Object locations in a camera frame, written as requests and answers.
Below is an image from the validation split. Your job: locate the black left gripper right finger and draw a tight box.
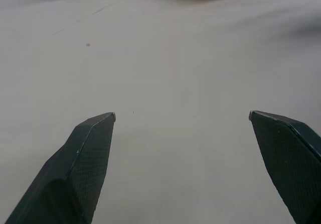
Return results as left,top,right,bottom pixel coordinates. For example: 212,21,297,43
248,110,321,224

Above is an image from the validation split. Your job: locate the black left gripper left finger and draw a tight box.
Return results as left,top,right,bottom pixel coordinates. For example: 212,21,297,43
4,112,116,224

